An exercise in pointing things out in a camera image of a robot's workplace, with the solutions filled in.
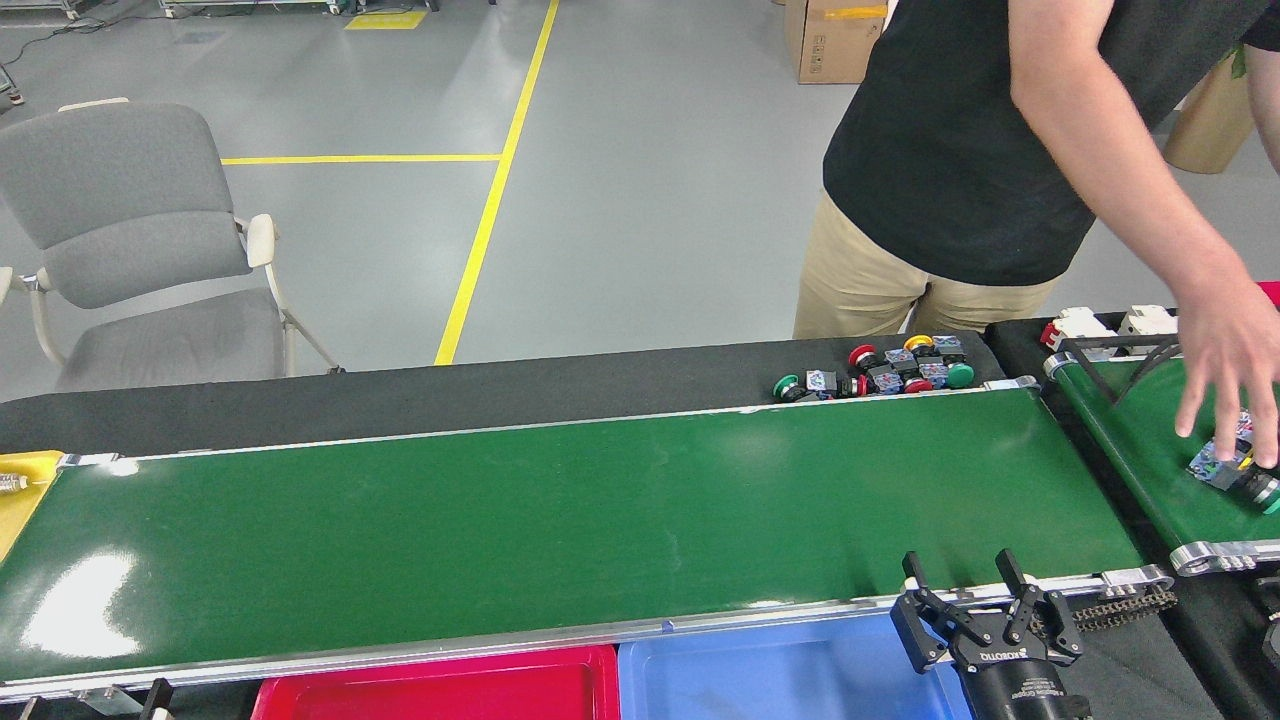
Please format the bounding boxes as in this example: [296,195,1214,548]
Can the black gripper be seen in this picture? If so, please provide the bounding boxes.
[889,548,1093,720]

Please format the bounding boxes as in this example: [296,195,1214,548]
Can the short green conveyor belt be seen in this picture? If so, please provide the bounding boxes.
[1043,350,1280,579]

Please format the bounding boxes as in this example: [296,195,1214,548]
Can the long green conveyor belt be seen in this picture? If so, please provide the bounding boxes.
[0,378,1176,701]

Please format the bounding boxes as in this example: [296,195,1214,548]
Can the person's right hand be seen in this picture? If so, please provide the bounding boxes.
[1172,280,1280,471]

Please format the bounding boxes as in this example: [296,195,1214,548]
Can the blue plastic bin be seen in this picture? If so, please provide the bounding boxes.
[617,610,976,720]

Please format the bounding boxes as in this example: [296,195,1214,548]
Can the person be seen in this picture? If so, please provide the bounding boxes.
[793,0,1280,341]

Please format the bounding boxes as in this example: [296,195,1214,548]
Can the potted plant in brown pot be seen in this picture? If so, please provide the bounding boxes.
[1163,45,1257,175]

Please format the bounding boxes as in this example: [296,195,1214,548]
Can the red plastic bin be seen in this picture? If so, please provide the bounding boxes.
[250,645,621,720]

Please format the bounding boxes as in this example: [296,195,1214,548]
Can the brown cardboard box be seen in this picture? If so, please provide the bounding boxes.
[784,0,889,85]

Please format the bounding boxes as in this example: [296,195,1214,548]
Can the grey padded armchair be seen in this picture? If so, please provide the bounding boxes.
[0,97,346,393]

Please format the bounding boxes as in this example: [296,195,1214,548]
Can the yellow plastic bin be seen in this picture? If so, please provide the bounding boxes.
[0,450,66,561]

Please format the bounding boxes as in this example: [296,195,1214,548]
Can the black conveyor drive chain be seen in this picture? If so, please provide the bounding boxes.
[1070,585,1179,633]

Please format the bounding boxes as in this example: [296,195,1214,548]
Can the black triangular guide bracket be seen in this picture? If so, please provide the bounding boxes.
[1058,335,1181,406]

